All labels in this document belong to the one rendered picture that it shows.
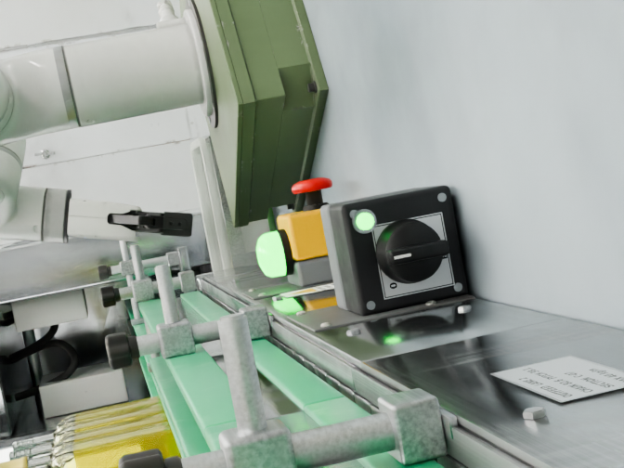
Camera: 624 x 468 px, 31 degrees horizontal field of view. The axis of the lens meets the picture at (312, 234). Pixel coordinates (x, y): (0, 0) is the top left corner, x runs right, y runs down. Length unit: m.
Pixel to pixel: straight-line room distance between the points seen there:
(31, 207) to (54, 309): 0.90
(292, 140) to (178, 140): 3.91
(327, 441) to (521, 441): 0.09
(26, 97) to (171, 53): 0.17
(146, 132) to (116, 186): 0.27
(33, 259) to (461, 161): 1.65
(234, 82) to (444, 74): 0.38
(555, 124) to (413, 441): 0.23
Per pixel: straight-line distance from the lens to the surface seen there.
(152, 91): 1.31
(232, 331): 0.45
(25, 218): 1.58
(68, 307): 2.46
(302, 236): 1.06
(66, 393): 2.50
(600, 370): 0.50
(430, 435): 0.47
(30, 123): 1.33
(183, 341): 0.91
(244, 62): 1.15
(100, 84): 1.30
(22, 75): 1.33
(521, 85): 0.67
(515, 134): 0.69
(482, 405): 0.47
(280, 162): 1.26
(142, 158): 5.11
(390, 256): 0.75
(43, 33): 5.17
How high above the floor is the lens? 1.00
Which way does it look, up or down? 11 degrees down
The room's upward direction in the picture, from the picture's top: 101 degrees counter-clockwise
